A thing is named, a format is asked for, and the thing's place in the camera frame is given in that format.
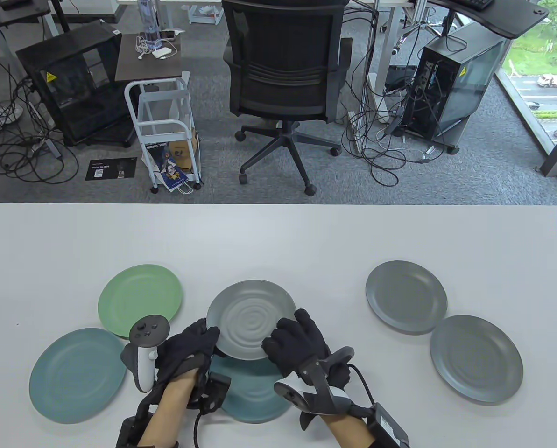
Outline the person's left hand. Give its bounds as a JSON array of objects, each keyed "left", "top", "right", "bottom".
[{"left": 141, "top": 319, "right": 220, "bottom": 406}]

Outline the grey hand controller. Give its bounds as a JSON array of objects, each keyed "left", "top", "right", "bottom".
[
  {"left": 120, "top": 316, "right": 170, "bottom": 393},
  {"left": 274, "top": 346, "right": 356, "bottom": 416}
]

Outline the dark wooden side table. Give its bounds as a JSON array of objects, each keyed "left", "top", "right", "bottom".
[{"left": 115, "top": 32, "right": 190, "bottom": 84}]

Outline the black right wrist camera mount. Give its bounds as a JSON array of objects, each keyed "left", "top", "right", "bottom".
[{"left": 348, "top": 364, "right": 409, "bottom": 448}]

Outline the green plate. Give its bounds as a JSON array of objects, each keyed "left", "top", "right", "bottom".
[{"left": 98, "top": 265, "right": 183, "bottom": 340}]

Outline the black curved desk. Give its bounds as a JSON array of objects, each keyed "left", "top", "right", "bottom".
[{"left": 428, "top": 0, "right": 550, "bottom": 39}]

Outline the grey power strip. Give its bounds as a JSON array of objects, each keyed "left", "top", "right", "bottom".
[{"left": 30, "top": 138, "right": 63, "bottom": 160}]

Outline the white charger with cable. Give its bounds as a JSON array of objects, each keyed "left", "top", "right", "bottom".
[{"left": 136, "top": 36, "right": 174, "bottom": 60}]

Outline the black cable tangle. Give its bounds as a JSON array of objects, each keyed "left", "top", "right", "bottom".
[
  {"left": 341, "top": 70, "right": 447, "bottom": 187},
  {"left": 0, "top": 42, "right": 80, "bottom": 185}
]

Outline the clear water bottle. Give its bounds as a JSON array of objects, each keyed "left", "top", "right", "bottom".
[{"left": 137, "top": 0, "right": 162, "bottom": 49}]

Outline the person's right hand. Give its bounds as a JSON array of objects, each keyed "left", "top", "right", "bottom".
[{"left": 261, "top": 309, "right": 353, "bottom": 390}]

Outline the brown paper bag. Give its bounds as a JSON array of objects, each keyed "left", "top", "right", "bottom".
[{"left": 166, "top": 131, "right": 199, "bottom": 174}]

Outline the blue printed bag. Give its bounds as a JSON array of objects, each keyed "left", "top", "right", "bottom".
[{"left": 143, "top": 140, "right": 194, "bottom": 193}]

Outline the black office chair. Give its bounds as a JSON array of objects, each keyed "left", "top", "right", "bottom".
[{"left": 222, "top": 0, "right": 353, "bottom": 196}]

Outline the grey right hand controller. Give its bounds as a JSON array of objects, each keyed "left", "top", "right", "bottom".
[{"left": 274, "top": 346, "right": 356, "bottom": 416}]

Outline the teal plate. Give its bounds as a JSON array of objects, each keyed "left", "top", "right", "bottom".
[
  {"left": 29, "top": 328, "right": 128, "bottom": 424},
  {"left": 208, "top": 352, "right": 294, "bottom": 423}
]

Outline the black leaflet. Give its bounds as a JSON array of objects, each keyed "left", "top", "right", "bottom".
[{"left": 85, "top": 159, "right": 138, "bottom": 182}]

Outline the person's right forearm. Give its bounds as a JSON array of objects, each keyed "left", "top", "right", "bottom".
[{"left": 323, "top": 411, "right": 377, "bottom": 448}]

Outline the grey plate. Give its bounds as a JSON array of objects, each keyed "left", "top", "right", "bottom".
[
  {"left": 206, "top": 280, "right": 297, "bottom": 361},
  {"left": 430, "top": 315, "right": 524, "bottom": 405},
  {"left": 366, "top": 260, "right": 448, "bottom": 335}
]

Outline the white plastic basket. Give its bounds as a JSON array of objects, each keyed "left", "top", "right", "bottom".
[{"left": 187, "top": 4, "right": 223, "bottom": 25}]

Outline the grey left hand controller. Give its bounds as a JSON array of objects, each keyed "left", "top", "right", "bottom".
[{"left": 120, "top": 316, "right": 170, "bottom": 393}]

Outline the glass window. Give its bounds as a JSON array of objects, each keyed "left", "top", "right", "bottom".
[{"left": 495, "top": 0, "right": 557, "bottom": 157}]

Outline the white rolling cart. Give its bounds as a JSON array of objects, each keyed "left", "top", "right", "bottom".
[{"left": 124, "top": 72, "right": 203, "bottom": 194}]

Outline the black glass computer case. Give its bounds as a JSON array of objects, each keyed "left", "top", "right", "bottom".
[{"left": 16, "top": 20, "right": 136, "bottom": 147}]

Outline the person's left forearm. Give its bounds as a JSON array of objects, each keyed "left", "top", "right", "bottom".
[{"left": 138, "top": 371, "right": 199, "bottom": 448}]

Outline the dark desk with white legs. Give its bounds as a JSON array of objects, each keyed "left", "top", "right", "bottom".
[{"left": 0, "top": 0, "right": 57, "bottom": 40}]

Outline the black computer tower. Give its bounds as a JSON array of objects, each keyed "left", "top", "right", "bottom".
[{"left": 402, "top": 21, "right": 510, "bottom": 155}]

